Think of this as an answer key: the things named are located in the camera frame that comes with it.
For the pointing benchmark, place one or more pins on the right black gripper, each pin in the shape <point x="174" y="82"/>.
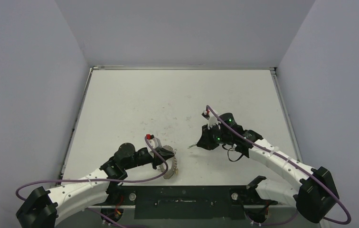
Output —
<point x="205" y="140"/>

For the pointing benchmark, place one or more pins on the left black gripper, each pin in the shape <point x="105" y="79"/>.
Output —
<point x="167" y="153"/>

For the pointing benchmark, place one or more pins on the metal disc with key rings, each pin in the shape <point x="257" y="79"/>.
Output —
<point x="172" y="164"/>

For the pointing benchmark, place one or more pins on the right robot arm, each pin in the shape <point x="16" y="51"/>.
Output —
<point x="311" y="191"/>

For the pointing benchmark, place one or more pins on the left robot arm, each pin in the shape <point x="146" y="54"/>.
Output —
<point x="47" y="208"/>

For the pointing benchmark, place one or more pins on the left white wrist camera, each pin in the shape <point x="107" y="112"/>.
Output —
<point x="153" y="142"/>

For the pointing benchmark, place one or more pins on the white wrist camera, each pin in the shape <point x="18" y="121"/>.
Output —
<point x="153" y="142"/>
<point x="212" y="120"/>

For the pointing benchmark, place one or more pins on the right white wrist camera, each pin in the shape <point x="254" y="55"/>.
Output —
<point x="212" y="120"/>

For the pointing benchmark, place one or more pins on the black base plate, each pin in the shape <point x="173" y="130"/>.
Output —
<point x="187" y="211"/>

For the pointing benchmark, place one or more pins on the aluminium frame rail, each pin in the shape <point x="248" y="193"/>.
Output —
<point x="277" y="204"/>

